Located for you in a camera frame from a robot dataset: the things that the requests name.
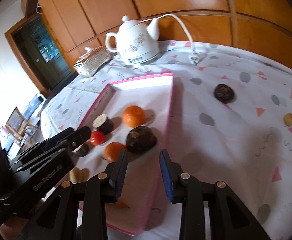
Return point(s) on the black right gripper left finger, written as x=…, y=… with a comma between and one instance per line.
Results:
x=77, y=211

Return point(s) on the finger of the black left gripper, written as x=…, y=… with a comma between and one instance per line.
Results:
x=73, y=141
x=40, y=147

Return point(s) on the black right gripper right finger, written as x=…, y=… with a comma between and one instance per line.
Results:
x=229, y=218

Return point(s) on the dark cylinder with tan top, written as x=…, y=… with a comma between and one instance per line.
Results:
x=103, y=124

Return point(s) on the small orange mandarin with stem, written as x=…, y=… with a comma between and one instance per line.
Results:
x=112, y=151

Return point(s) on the left human hand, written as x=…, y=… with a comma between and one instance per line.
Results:
x=11, y=228

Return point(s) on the wooden chair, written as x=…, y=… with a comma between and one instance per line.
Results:
x=21, y=129

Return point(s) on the left small tan potato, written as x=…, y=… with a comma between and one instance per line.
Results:
x=76, y=175

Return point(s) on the small tan potato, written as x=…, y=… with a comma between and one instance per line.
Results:
x=287, y=119
x=76, y=175

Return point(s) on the red tomato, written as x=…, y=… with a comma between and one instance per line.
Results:
x=97, y=138

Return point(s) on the orange carrot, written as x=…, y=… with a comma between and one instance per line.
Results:
x=119, y=203

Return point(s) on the large orange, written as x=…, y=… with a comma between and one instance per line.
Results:
x=134, y=116

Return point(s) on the dark brown oval fruit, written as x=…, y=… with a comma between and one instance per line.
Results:
x=140, y=140

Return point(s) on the pink white tray box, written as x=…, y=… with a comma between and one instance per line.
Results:
x=153, y=93

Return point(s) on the woven tissue box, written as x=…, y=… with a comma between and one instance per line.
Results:
x=91, y=62

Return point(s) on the dark glass door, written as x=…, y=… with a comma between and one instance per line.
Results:
x=41, y=53

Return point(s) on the right small tan potato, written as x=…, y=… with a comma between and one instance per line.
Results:
x=287, y=119

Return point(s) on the dark round fruit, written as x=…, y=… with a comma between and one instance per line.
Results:
x=224, y=93

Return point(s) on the white ceramic electric kettle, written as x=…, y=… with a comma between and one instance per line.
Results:
x=135, y=42

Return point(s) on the wooden wall cabinet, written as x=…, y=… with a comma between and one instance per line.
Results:
x=263, y=27

